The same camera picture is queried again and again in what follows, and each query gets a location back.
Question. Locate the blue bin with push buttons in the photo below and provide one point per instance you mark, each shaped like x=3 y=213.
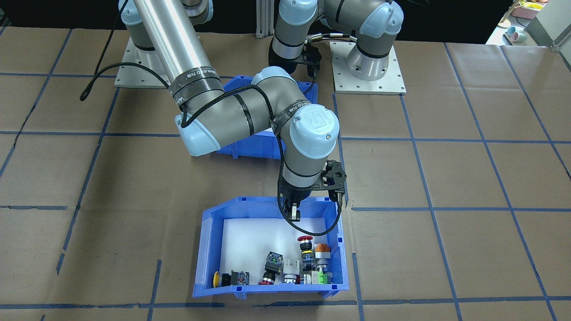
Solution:
x=205 y=249

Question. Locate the yellow push button switch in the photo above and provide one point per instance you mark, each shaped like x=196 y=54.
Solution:
x=225 y=279

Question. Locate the blue bin with capacitors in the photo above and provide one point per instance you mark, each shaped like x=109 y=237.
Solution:
x=250 y=147

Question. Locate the white square base plate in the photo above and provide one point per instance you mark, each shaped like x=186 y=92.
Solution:
x=129 y=82
x=339 y=87

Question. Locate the white push button switch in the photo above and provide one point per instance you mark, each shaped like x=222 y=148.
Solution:
x=291 y=269

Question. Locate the green push button switch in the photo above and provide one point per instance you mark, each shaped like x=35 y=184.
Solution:
x=320 y=278

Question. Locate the pastel cup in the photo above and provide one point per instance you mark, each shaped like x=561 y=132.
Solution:
x=516 y=34

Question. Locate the orange push button switch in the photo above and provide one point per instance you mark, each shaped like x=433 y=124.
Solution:
x=322 y=253

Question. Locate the grey metal bar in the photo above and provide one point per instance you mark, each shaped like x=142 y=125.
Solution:
x=548 y=35

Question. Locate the aluminium profile post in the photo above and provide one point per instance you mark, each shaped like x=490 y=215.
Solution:
x=264 y=18

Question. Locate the red button switch, black body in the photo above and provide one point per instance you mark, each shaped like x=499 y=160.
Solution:
x=273 y=263

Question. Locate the white foam bin liner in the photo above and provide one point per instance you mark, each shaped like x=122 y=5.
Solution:
x=250 y=243

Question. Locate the red mushroom push button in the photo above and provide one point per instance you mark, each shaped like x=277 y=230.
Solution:
x=306 y=249

